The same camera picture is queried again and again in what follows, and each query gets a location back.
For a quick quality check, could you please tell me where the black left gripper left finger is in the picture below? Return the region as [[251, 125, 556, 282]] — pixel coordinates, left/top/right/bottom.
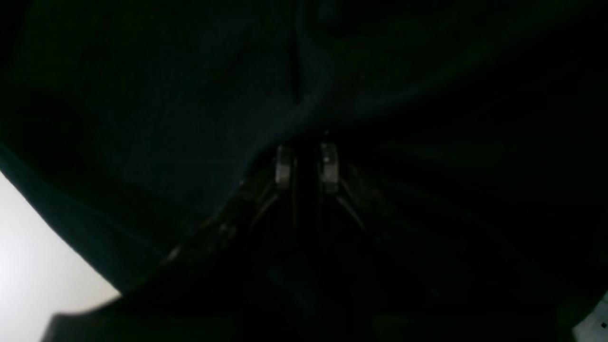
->
[[161, 145, 296, 266]]

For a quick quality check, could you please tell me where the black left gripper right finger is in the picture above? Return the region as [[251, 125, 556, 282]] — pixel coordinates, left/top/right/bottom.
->
[[319, 142, 394, 233]]

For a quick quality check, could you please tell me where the black t-shirt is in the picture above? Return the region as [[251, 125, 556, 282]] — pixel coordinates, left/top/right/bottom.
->
[[1, 0, 607, 342]]

